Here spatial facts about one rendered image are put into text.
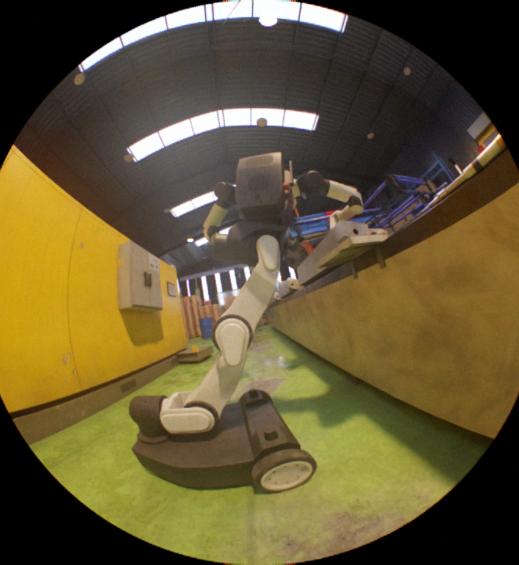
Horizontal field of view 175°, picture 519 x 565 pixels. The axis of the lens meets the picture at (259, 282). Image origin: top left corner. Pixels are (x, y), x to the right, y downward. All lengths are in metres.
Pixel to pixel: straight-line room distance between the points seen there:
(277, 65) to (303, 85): 1.53
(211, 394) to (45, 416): 1.28
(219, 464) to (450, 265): 0.87
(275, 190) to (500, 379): 0.96
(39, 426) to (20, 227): 1.25
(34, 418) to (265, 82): 10.27
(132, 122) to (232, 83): 4.74
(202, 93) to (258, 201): 9.05
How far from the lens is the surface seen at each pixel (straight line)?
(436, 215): 0.57
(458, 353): 0.63
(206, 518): 0.73
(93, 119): 9.88
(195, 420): 0.67
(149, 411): 0.76
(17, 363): 1.47
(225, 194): 0.91
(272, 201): 0.67
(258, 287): 0.61
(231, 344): 0.55
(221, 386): 0.64
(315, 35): 9.57
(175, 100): 9.42
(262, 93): 9.57
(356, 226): 0.92
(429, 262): 0.59
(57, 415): 1.60
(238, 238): 0.65
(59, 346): 1.58
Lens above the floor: 0.63
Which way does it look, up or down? 10 degrees up
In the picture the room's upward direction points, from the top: 12 degrees counter-clockwise
